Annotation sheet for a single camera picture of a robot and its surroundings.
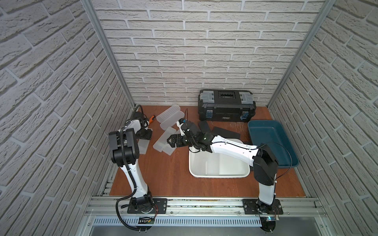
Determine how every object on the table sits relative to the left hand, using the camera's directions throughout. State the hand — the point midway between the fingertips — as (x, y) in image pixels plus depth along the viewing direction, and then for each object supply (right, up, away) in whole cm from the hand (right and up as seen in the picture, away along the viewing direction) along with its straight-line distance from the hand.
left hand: (145, 134), depth 100 cm
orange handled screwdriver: (+2, +11, +9) cm, 14 cm away
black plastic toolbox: (+56, +20, -3) cm, 59 cm away
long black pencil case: (+42, +5, +5) cm, 42 cm away
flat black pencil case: (+57, 0, +4) cm, 57 cm away
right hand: (+23, -1, -20) cm, 30 cm away
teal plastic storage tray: (+90, +1, +3) cm, 90 cm away
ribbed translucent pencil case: (+14, +16, +13) cm, 25 cm away
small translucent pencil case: (+1, -6, -8) cm, 10 cm away
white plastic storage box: (+41, -17, -13) cm, 46 cm away
